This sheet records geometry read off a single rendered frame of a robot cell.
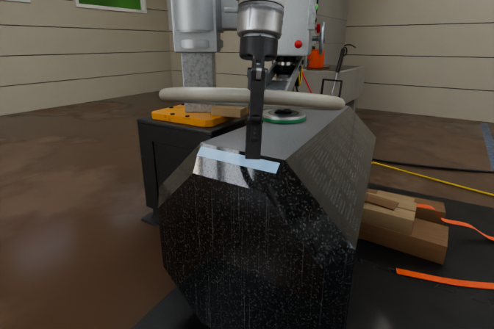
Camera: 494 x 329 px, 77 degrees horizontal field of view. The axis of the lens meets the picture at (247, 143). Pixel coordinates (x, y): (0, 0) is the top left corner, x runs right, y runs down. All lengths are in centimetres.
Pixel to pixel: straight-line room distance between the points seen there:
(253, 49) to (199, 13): 133
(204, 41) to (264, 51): 134
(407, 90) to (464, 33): 115
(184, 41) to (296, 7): 80
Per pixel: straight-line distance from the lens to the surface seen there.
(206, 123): 182
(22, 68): 699
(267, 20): 61
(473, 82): 621
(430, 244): 212
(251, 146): 61
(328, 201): 107
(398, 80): 626
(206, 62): 199
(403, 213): 212
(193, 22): 192
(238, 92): 62
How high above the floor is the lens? 120
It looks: 18 degrees down
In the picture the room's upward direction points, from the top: straight up
